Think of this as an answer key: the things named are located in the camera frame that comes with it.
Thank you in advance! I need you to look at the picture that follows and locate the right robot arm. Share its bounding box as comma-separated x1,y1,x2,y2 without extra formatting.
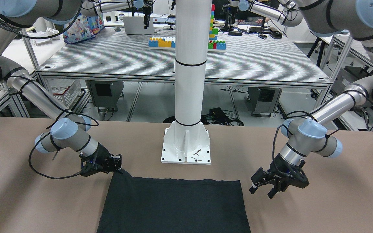
0,0,144,177

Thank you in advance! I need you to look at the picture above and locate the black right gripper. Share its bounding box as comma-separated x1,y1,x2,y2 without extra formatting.
80,143,123,177

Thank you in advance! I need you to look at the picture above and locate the striped metal workbench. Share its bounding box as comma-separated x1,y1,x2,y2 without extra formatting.
40,28,332,89

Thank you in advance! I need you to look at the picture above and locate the black printed t-shirt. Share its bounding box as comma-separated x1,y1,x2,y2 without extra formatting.
97,171,251,233

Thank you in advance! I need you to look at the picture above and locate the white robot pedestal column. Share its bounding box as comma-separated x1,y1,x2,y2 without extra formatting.
160,0,212,165

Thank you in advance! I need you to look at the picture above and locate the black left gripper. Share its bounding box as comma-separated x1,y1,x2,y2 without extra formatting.
250,155,310,199

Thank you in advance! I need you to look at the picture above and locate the colourful toy block set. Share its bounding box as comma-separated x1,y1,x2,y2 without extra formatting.
148,4,226,51

